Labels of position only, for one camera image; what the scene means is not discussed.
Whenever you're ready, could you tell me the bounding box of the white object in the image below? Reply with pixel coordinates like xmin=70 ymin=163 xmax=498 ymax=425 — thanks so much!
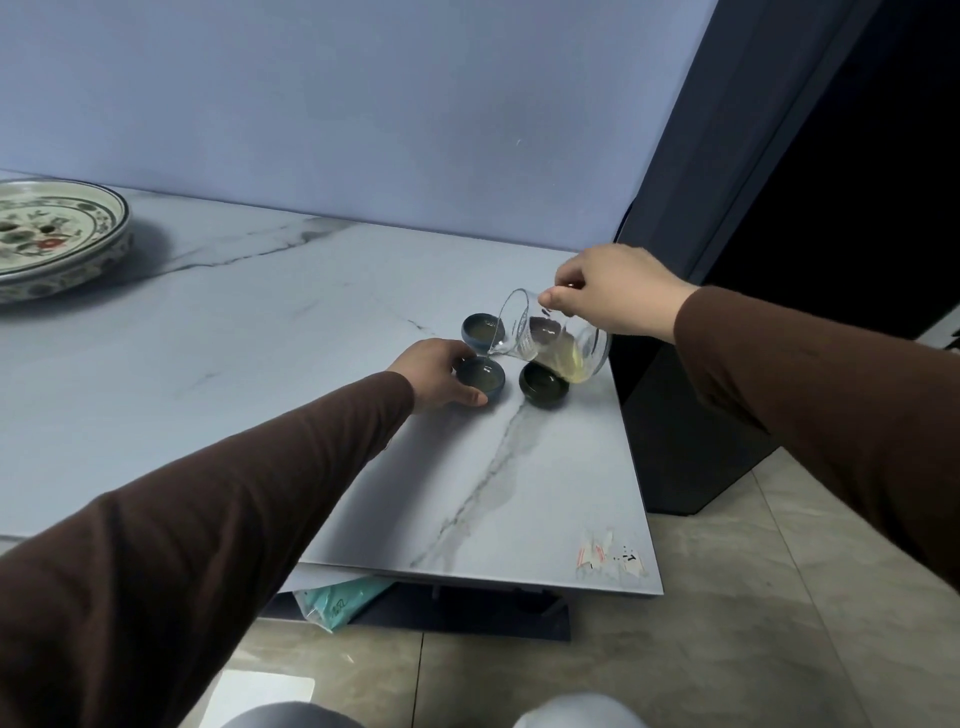
xmin=918 ymin=302 xmax=960 ymax=354

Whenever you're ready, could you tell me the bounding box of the blue ceramic teacup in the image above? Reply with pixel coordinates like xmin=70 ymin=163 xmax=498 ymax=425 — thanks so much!
xmin=453 ymin=354 xmax=508 ymax=407
xmin=460 ymin=312 xmax=508 ymax=354

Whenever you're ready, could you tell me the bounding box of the floral painted ceramic plate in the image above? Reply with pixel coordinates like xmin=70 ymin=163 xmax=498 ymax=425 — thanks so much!
xmin=0 ymin=178 xmax=136 ymax=305

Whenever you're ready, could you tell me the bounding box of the dark green ceramic teacup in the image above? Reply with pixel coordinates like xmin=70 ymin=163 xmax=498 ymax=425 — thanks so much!
xmin=518 ymin=361 xmax=572 ymax=411

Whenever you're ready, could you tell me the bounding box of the person's right leg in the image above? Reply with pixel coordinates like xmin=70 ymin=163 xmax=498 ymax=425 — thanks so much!
xmin=512 ymin=690 xmax=651 ymax=728

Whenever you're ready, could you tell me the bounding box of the brown ceramic teacup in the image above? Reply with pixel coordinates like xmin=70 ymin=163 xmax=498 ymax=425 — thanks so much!
xmin=527 ymin=315 xmax=570 ymax=355

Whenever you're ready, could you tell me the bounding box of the person's right hand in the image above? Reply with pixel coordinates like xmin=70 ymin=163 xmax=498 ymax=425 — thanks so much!
xmin=537 ymin=243 xmax=703 ymax=339

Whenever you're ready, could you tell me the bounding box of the dark table base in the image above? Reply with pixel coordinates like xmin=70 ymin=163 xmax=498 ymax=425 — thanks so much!
xmin=258 ymin=576 xmax=573 ymax=644

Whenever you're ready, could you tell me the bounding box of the person's leg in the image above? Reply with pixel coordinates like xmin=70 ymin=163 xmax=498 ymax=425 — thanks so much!
xmin=223 ymin=700 xmax=333 ymax=728
xmin=512 ymin=690 xmax=651 ymax=728

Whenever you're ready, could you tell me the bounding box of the dark grey cabinet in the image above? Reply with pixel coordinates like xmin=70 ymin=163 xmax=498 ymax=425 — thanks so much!
xmin=606 ymin=0 xmax=960 ymax=519

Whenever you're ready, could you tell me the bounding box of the teal plastic packet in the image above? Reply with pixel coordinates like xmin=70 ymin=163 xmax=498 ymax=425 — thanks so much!
xmin=291 ymin=575 xmax=396 ymax=633

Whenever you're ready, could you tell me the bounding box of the person's left leg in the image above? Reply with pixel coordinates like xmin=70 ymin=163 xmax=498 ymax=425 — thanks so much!
xmin=223 ymin=700 xmax=333 ymax=728

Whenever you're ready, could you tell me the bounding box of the person's left forearm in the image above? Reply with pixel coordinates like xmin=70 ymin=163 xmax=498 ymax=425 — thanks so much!
xmin=0 ymin=370 xmax=418 ymax=728

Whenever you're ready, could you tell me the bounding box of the clear glass tea pitcher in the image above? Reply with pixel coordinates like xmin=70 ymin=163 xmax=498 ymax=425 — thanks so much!
xmin=486 ymin=287 xmax=613 ymax=386

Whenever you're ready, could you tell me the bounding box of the person's left hand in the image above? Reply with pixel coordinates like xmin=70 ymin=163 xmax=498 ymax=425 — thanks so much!
xmin=385 ymin=338 xmax=490 ymax=413

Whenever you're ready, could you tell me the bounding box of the person's right forearm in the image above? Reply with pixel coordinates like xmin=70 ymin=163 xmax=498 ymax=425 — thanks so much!
xmin=672 ymin=285 xmax=960 ymax=595

